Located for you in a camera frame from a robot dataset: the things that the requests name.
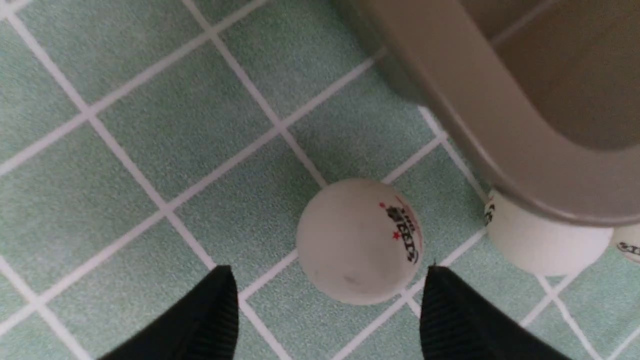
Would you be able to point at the white ping-pong ball with logo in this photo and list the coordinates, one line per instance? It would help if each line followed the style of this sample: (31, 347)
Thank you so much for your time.
(627, 241)

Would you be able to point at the olive plastic bin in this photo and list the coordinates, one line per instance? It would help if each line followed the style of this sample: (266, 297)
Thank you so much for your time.
(541, 95)

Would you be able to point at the green checkered tablecloth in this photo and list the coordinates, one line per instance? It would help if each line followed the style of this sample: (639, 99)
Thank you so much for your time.
(143, 142)

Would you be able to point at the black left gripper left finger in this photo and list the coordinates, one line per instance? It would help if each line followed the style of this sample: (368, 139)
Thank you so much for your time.
(202, 325)

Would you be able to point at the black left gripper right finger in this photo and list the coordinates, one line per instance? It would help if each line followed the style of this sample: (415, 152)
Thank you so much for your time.
(457, 323)

